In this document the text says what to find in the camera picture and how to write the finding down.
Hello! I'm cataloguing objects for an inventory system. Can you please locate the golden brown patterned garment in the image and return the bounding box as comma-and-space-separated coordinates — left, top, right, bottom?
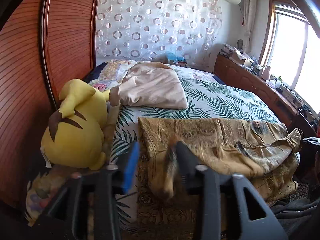
138, 117, 303, 239

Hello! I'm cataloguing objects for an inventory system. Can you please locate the brown wooden sideboard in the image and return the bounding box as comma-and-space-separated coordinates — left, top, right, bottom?
213, 53, 316, 137

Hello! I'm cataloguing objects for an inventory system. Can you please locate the yellow Pikachu plush toy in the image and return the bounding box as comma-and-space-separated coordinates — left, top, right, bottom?
40, 79, 110, 171

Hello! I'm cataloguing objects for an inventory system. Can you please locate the palm leaf bed sheet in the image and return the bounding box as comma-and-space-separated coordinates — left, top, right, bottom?
111, 67, 280, 234

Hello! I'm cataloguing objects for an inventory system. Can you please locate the folded beige garment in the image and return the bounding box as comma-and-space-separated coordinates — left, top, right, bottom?
109, 62, 188, 109

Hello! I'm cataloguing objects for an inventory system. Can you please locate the floral quilt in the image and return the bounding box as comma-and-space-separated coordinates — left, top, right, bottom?
88, 60, 218, 92

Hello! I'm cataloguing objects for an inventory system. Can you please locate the wooden framed window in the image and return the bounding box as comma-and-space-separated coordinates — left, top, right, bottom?
259, 0, 319, 116

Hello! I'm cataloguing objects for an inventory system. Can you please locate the open cardboard box on sideboard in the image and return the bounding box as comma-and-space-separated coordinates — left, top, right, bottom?
229, 47, 253, 68

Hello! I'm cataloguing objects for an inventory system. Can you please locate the circle pattern sheer curtain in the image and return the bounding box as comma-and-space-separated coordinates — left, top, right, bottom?
95, 0, 222, 68

